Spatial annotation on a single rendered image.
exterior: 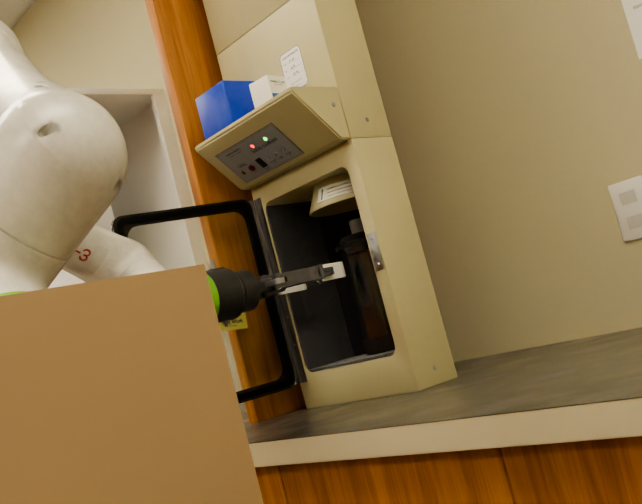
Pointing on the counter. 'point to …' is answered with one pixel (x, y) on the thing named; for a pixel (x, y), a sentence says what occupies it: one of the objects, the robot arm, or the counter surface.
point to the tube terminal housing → (413, 330)
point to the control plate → (239, 156)
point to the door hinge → (277, 293)
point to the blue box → (224, 105)
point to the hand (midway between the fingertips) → (316, 277)
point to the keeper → (375, 251)
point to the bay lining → (310, 345)
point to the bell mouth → (333, 196)
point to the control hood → (290, 117)
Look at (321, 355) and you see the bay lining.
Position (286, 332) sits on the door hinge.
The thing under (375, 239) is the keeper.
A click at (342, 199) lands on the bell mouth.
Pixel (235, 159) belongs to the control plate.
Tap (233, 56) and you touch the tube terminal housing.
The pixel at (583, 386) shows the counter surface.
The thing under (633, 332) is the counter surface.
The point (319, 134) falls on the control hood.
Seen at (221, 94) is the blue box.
